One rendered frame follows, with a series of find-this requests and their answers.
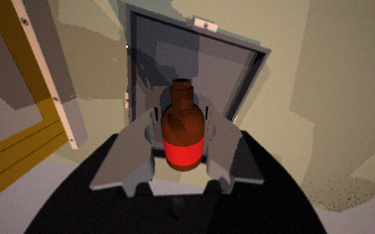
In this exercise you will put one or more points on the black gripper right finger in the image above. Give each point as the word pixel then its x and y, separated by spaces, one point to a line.
pixel 244 168

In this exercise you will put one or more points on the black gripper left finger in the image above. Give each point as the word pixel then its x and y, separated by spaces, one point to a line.
pixel 110 173

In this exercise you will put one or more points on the grey rectangular tray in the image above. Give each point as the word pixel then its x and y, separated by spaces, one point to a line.
pixel 160 49

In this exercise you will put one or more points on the brown bottle with red label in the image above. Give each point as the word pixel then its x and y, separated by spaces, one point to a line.
pixel 182 124

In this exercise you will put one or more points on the orange divided crate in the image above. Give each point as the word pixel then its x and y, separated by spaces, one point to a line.
pixel 30 126

